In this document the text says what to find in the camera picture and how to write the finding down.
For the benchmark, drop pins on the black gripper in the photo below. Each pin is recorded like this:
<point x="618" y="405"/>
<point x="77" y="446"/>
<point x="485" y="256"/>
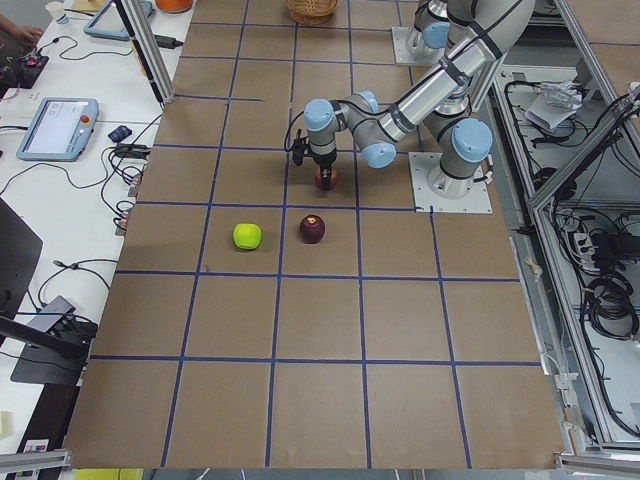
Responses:
<point x="324" y="161"/>

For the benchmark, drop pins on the red yellow apple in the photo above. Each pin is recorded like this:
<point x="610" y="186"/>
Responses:
<point x="326" y="182"/>

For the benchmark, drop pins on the dark red apple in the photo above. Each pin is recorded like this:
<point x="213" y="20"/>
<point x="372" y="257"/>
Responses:
<point x="312" y="229"/>

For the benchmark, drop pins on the woven wicker basket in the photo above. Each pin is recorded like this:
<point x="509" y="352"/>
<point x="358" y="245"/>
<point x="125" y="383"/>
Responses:
<point x="311" y="12"/>

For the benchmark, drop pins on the green apple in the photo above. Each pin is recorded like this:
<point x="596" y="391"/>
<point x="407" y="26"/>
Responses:
<point x="247" y="236"/>

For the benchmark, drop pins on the dark blue small pouch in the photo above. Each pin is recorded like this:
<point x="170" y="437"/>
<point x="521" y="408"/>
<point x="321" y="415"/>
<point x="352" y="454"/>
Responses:
<point x="119" y="134"/>

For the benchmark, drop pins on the orange bucket with lid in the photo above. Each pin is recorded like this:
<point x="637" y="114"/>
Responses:
<point x="174" y="6"/>

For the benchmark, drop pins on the crumpled white paper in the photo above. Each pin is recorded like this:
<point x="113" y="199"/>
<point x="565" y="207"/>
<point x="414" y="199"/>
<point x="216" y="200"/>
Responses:
<point x="555" y="103"/>

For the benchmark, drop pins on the far blue teach pendant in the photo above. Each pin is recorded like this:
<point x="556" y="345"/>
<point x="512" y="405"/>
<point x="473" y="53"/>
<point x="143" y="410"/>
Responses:
<point x="107" y="24"/>

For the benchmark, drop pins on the blue teach pendant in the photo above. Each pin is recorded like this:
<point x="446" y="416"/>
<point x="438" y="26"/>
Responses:
<point x="107" y="24"/>
<point x="60" y="131"/>

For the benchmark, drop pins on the near blue teach pendant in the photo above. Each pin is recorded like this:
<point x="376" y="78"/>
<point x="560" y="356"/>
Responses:
<point x="60" y="131"/>

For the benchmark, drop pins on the white paper cup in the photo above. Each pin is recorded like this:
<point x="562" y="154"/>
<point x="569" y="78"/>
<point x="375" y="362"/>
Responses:
<point x="57" y="12"/>

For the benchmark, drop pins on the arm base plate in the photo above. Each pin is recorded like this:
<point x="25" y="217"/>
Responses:
<point x="435" y="192"/>
<point x="410" y="49"/>

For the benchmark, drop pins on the aluminium frame post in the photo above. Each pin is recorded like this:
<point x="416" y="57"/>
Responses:
<point x="146" y="48"/>

